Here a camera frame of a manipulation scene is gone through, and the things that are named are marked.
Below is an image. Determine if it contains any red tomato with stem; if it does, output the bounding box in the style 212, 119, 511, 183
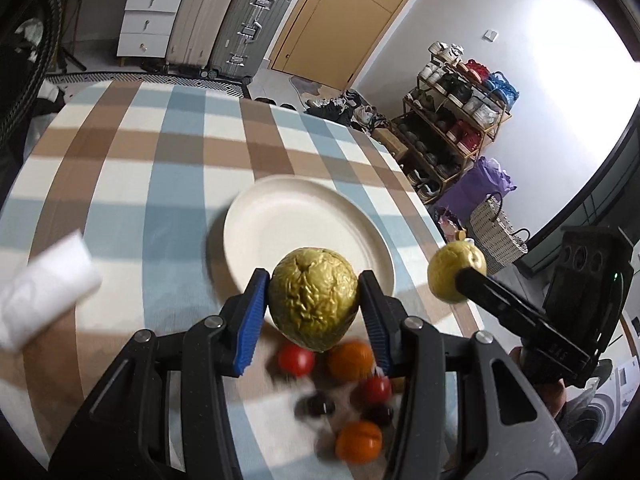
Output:
354, 375, 393, 408

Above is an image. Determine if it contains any yellow-green passion fruit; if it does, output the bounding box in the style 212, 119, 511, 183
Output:
427, 240, 487, 304

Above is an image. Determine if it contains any orange fruit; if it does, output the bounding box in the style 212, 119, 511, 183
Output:
334, 420, 383, 465

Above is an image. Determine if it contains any wrinkled yellow passion fruit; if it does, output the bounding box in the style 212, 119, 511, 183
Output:
268, 247, 359, 352

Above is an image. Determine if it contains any right hand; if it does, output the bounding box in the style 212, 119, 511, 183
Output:
509, 346, 567, 417

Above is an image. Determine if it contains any orange near plate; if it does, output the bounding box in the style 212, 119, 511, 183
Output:
326, 340, 374, 384

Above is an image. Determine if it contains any dark plum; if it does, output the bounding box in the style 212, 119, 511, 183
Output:
298, 392, 335, 418
361, 404, 395, 429

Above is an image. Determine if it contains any woven basket bag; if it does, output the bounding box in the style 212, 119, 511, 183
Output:
470, 192, 530, 275

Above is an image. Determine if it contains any white washing machine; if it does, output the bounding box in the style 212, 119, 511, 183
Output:
566, 356, 639, 446

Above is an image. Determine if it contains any cream round plate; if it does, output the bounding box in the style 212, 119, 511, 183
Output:
222, 176, 396, 295

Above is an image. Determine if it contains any purple bag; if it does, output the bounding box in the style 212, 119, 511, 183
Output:
435, 156, 516, 221

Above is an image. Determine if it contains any white paper towel roll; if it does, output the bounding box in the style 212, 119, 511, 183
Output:
1, 230, 102, 353

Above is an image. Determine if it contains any checkered tablecloth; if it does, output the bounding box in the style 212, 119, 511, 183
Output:
1, 81, 482, 464

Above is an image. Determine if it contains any cardboard box on floor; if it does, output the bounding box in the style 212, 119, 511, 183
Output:
372, 128, 409, 159

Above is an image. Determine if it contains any wooden shoe rack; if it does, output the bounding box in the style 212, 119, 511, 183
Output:
390, 41, 520, 205

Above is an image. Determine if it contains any silver suitcase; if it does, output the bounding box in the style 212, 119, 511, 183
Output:
207, 0, 292, 84

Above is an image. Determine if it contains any wooden door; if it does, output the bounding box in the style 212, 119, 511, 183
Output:
268, 0, 409, 89

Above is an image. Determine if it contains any beige suitcase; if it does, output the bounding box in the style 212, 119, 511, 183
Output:
166, 0, 231, 68

